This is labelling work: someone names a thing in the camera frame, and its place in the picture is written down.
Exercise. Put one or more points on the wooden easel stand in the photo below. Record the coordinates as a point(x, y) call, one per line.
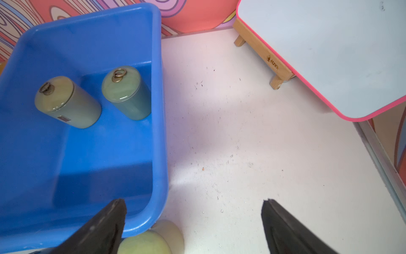
point(282, 72)

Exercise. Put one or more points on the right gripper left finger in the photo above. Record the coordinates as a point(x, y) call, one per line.
point(102, 234)

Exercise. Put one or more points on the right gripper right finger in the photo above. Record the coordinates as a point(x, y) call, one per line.
point(287, 235)

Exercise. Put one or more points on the white board pink frame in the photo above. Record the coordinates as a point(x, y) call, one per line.
point(351, 54)

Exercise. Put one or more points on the pale yellow tea canister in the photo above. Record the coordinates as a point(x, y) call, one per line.
point(63, 100)

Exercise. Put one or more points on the olive green tea canister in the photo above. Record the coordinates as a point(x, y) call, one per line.
point(127, 91)

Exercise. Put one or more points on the yellow-green tea canister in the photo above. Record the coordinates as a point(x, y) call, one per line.
point(163, 238)

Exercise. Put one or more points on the blue plastic basket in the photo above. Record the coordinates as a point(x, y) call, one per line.
point(54, 177)

